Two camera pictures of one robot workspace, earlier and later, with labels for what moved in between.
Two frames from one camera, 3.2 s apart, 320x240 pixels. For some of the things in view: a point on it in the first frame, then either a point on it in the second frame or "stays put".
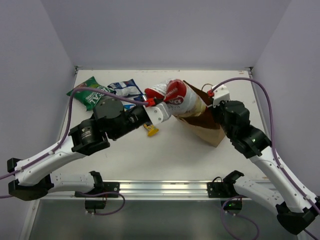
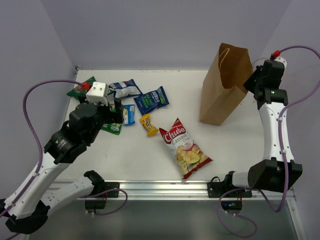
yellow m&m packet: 152,130 stays put
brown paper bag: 207,126 to 223,88
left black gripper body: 141,114 to 110,109
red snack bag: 182,101 to 188,156
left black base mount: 108,187 stays put
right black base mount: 225,189 stays put
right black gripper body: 219,111 to 254,80
